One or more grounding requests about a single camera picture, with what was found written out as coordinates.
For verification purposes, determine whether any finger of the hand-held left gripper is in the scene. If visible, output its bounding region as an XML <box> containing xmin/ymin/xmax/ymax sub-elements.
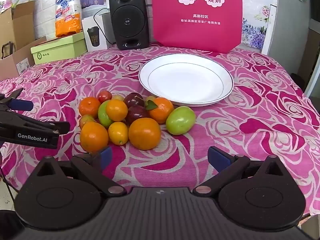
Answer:
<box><xmin>0</xmin><ymin>110</ymin><xmax>71</xmax><ymax>134</ymax></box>
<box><xmin>0</xmin><ymin>88</ymin><xmax>34</xmax><ymax>112</ymax></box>

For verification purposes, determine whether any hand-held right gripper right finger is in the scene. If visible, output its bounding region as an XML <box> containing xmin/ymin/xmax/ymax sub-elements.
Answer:
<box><xmin>192</xmin><ymin>146</ymin><xmax>288</xmax><ymax>197</ymax></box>

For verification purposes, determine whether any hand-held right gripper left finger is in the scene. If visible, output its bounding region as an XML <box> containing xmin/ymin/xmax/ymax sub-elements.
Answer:
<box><xmin>34</xmin><ymin>146</ymin><xmax>127</xmax><ymax>197</ymax></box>

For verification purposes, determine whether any orange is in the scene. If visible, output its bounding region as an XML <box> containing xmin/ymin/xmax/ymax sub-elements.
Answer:
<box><xmin>128</xmin><ymin>117</ymin><xmax>161</xmax><ymax>151</ymax></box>
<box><xmin>106</xmin><ymin>99</ymin><xmax>128</xmax><ymax>122</ymax></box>
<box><xmin>80</xmin><ymin>121</ymin><xmax>109</xmax><ymax>153</ymax></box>

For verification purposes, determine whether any small yellow citrus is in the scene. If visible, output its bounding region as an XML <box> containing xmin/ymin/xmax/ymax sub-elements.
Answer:
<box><xmin>108</xmin><ymin>121</ymin><xmax>129</xmax><ymax>146</ymax></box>

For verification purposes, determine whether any small red-green fruit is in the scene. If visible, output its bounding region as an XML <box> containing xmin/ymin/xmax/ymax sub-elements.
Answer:
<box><xmin>79</xmin><ymin>114</ymin><xmax>95</xmax><ymax>130</ymax></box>

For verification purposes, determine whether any dark orange mandarin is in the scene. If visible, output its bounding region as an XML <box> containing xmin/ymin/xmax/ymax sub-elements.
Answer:
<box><xmin>79</xmin><ymin>97</ymin><xmax>101</xmax><ymax>118</ymax></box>

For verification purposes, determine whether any medium green fruit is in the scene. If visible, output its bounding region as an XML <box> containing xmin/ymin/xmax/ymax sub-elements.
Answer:
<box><xmin>97</xmin><ymin>100</ymin><xmax>114</xmax><ymax>128</ymax></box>

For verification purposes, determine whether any dark purple plum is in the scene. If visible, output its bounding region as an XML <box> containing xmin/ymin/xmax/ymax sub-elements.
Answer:
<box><xmin>125</xmin><ymin>105</ymin><xmax>150</xmax><ymax>125</ymax></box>
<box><xmin>123</xmin><ymin>92</ymin><xmax>145</xmax><ymax>108</ymax></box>

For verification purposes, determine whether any large green fruit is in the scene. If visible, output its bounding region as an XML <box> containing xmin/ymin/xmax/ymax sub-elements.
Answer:
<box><xmin>166</xmin><ymin>106</ymin><xmax>196</xmax><ymax>135</ymax></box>

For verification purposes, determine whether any small red tomato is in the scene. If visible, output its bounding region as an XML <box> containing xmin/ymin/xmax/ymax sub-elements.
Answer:
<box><xmin>97</xmin><ymin>90</ymin><xmax>113</xmax><ymax>104</ymax></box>

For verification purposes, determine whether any mandarin with green leaf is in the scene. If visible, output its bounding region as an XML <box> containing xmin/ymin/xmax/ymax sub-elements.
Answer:
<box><xmin>145</xmin><ymin>97</ymin><xmax>174</xmax><ymax>124</ymax></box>

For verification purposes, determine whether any white plate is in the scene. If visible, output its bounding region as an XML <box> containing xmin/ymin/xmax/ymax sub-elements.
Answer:
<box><xmin>138</xmin><ymin>53</ymin><xmax>235</xmax><ymax>107</ymax></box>

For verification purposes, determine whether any pink rose tablecloth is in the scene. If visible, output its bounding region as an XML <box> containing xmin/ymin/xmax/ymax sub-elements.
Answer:
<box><xmin>0</xmin><ymin>41</ymin><xmax>320</xmax><ymax>217</ymax></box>

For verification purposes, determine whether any low cardboard box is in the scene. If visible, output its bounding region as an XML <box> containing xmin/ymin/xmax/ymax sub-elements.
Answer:
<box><xmin>0</xmin><ymin>36</ymin><xmax>48</xmax><ymax>80</ymax></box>

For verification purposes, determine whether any light green box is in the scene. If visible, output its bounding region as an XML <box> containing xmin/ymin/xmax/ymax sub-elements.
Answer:
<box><xmin>30</xmin><ymin>32</ymin><xmax>88</xmax><ymax>65</ymax></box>

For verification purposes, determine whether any orange pack of paper cups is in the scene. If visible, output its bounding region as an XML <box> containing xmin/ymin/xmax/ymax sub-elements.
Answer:
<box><xmin>54</xmin><ymin>0</ymin><xmax>82</xmax><ymax>38</ymax></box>

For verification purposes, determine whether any white box with cup print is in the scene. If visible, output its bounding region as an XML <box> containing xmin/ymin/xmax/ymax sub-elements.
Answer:
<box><xmin>81</xmin><ymin>12</ymin><xmax>116</xmax><ymax>52</ymax></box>

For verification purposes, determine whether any black speaker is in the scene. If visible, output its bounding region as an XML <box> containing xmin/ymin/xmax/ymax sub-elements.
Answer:
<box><xmin>108</xmin><ymin>0</ymin><xmax>150</xmax><ymax>51</ymax></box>

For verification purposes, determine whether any floral printed cloth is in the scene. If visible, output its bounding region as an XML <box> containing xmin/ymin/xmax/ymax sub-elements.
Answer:
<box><xmin>241</xmin><ymin>0</ymin><xmax>272</xmax><ymax>52</ymax></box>

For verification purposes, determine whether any black cable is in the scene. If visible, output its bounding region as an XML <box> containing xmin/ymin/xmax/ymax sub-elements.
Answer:
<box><xmin>93</xmin><ymin>7</ymin><xmax>116</xmax><ymax>44</ymax></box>

